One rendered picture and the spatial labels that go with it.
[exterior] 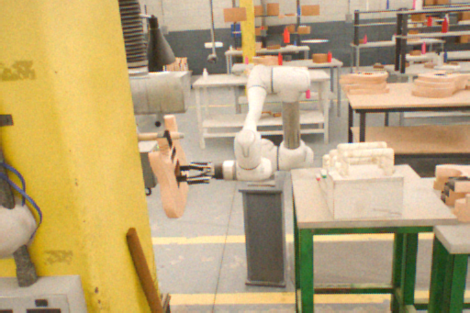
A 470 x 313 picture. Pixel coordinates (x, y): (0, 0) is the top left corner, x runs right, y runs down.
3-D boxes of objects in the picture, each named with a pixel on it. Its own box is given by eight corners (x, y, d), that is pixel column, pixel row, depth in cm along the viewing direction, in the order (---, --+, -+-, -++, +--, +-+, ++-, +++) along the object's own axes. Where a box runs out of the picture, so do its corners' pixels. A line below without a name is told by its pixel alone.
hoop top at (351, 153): (342, 160, 154) (342, 152, 153) (340, 157, 157) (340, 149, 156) (395, 157, 153) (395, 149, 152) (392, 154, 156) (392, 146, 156)
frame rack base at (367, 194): (333, 220, 160) (333, 181, 155) (326, 203, 174) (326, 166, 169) (402, 217, 159) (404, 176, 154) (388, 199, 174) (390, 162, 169)
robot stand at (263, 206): (251, 261, 295) (245, 173, 275) (288, 262, 290) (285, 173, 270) (244, 285, 269) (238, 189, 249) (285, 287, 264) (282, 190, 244)
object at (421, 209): (301, 372, 182) (297, 222, 160) (293, 287, 237) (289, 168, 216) (442, 373, 177) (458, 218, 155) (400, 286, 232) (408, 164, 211)
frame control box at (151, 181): (107, 205, 202) (98, 156, 195) (122, 187, 223) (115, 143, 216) (154, 203, 201) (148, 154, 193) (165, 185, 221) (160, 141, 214)
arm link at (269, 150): (251, 168, 267) (250, 137, 261) (279, 168, 264) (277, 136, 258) (248, 177, 252) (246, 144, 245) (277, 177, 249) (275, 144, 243)
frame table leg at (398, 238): (392, 319, 231) (399, 174, 206) (389, 313, 236) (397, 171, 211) (401, 319, 231) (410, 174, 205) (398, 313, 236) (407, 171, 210)
